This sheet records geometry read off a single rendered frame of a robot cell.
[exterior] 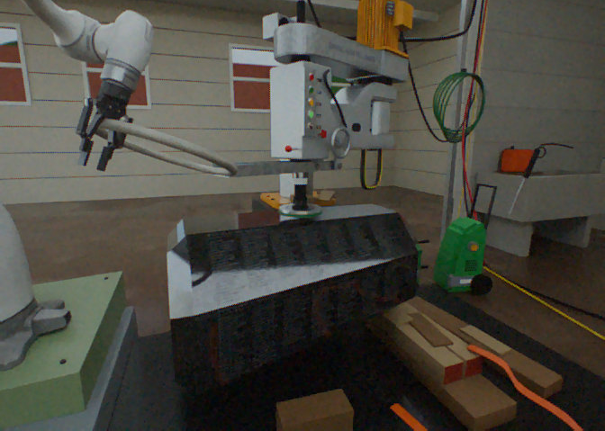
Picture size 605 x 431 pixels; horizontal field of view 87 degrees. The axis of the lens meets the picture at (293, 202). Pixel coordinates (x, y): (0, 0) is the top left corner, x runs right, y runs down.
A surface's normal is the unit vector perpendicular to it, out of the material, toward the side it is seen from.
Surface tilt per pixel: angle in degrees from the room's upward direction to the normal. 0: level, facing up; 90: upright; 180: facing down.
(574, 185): 90
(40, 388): 90
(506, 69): 90
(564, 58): 90
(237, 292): 45
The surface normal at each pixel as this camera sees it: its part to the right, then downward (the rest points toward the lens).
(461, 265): 0.08, 0.18
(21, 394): 0.31, 0.18
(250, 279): 0.28, -0.57
